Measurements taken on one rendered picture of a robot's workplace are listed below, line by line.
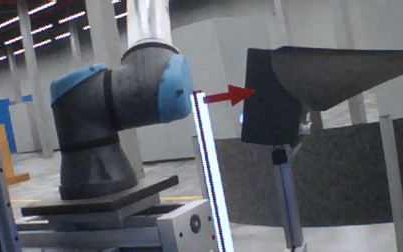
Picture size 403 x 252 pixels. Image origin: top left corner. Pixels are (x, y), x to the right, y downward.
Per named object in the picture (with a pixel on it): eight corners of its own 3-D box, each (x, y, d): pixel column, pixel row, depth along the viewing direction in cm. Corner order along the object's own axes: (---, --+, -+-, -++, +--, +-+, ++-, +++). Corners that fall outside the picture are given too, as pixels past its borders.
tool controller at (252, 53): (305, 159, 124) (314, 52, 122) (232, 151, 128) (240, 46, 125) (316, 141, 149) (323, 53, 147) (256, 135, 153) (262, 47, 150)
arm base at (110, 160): (45, 201, 117) (34, 150, 117) (93, 185, 130) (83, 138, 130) (106, 197, 110) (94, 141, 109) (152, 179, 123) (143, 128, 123)
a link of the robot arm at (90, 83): (68, 141, 126) (56, 75, 125) (132, 130, 125) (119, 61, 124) (49, 148, 114) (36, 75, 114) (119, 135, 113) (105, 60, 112)
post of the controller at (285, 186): (301, 247, 121) (285, 147, 120) (286, 249, 121) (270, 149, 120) (303, 242, 123) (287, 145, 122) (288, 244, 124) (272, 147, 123)
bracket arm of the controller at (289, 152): (288, 163, 120) (285, 148, 119) (272, 166, 120) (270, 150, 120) (302, 146, 142) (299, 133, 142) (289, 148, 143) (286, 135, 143)
